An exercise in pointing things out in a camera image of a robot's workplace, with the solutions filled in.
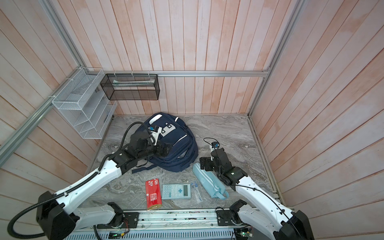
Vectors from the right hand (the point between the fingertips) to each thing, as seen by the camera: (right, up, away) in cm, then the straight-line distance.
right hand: (206, 157), depth 82 cm
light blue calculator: (-17, -19, -1) cm, 25 cm away
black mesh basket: (-51, +46, +22) cm, 72 cm away
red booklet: (-29, -21, -2) cm, 36 cm away
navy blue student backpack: (-12, +1, +7) cm, 14 cm away
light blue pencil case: (+2, -14, 0) cm, 14 cm away
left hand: (-22, +7, -6) cm, 24 cm away
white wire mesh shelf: (-64, +26, -2) cm, 69 cm away
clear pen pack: (-5, -20, -1) cm, 21 cm away
